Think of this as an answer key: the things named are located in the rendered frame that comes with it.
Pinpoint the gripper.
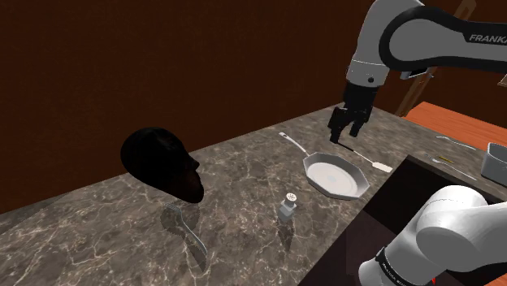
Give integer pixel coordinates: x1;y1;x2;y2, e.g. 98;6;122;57
327;80;379;145

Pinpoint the silver frying pan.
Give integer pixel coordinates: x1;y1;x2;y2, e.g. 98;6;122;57
278;132;371;201

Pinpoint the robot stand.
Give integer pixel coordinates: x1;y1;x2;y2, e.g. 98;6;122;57
298;154;507;286

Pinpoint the grey salt shaker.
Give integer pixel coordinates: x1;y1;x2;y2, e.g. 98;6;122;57
278;192;298;223

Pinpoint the orange wooden table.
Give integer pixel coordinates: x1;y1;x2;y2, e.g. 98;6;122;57
401;101;507;152

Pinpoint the silver spoon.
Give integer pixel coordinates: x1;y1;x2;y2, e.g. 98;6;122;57
435;135;477;151

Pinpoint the slim silver fork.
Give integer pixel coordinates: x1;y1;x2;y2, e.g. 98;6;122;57
425;153;479;182

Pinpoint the grey rectangular container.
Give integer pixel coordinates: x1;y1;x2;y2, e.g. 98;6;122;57
480;141;507;188

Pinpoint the black head figure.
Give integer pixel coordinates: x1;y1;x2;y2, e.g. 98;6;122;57
119;126;206;205

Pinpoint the black-handled white spatula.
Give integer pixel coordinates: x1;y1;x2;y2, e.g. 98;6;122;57
338;142;394;174

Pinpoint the brown wooden frame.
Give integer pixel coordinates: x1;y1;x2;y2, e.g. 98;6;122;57
395;0;479;118

